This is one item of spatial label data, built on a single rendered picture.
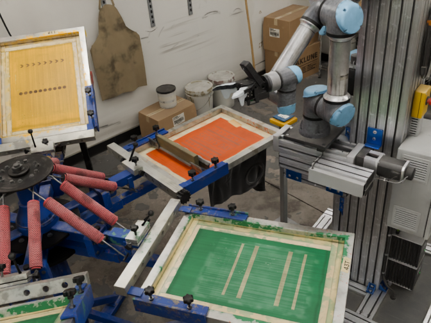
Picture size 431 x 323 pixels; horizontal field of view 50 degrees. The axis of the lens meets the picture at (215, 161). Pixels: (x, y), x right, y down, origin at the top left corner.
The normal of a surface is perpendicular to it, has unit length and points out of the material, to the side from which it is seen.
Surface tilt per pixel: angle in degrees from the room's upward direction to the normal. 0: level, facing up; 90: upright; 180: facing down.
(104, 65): 87
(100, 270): 0
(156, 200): 0
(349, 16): 82
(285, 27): 89
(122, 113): 90
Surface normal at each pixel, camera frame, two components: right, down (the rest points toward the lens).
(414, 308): -0.08, -0.83
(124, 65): 0.19, 0.47
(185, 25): 0.65, 0.36
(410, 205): -0.60, 0.48
